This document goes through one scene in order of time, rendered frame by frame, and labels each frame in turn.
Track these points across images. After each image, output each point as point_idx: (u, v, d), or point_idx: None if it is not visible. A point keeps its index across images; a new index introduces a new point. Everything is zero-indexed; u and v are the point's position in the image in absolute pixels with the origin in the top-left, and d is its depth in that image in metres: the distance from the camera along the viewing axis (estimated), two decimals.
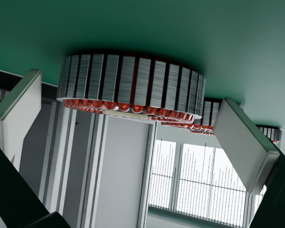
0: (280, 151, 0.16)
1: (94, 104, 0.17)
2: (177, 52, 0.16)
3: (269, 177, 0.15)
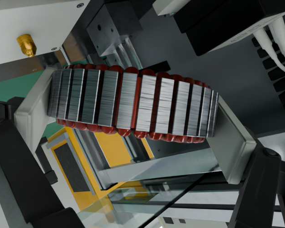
0: (259, 142, 0.16)
1: (89, 127, 0.15)
2: None
3: (247, 166, 0.15)
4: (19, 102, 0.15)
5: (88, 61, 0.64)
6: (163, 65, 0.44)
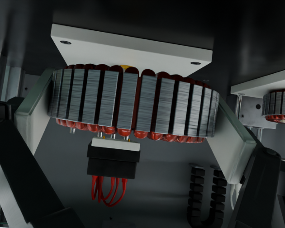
0: (259, 142, 0.16)
1: (89, 127, 0.15)
2: None
3: (247, 166, 0.15)
4: (19, 102, 0.15)
5: (9, 72, 0.49)
6: None
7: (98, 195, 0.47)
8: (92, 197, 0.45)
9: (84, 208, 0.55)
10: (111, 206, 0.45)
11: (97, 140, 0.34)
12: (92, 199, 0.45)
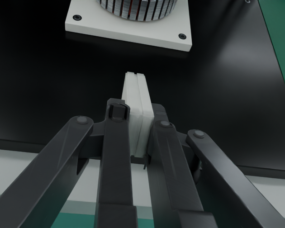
0: (166, 117, 0.17)
1: None
2: None
3: (148, 139, 0.16)
4: None
5: None
6: None
7: None
8: None
9: None
10: None
11: None
12: None
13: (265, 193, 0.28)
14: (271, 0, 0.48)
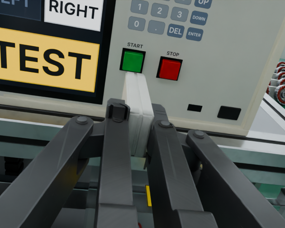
0: (166, 117, 0.17)
1: None
2: None
3: (149, 139, 0.16)
4: None
5: None
6: None
7: None
8: None
9: None
10: None
11: None
12: None
13: None
14: None
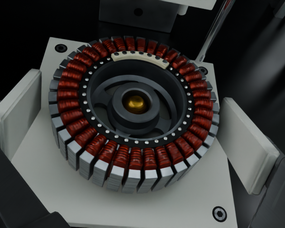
0: (280, 151, 0.16)
1: (181, 159, 0.16)
2: None
3: (269, 177, 0.15)
4: None
5: None
6: None
7: None
8: None
9: None
10: None
11: (201, 3, 0.15)
12: None
13: None
14: None
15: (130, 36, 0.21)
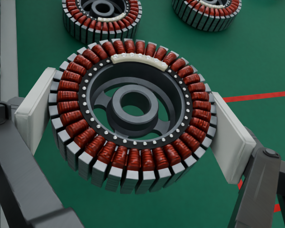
0: (259, 142, 0.16)
1: (179, 160, 0.16)
2: None
3: (247, 167, 0.15)
4: (19, 102, 0.15)
5: None
6: None
7: None
8: None
9: None
10: None
11: None
12: None
13: None
14: (39, 67, 0.35)
15: (129, 39, 0.21)
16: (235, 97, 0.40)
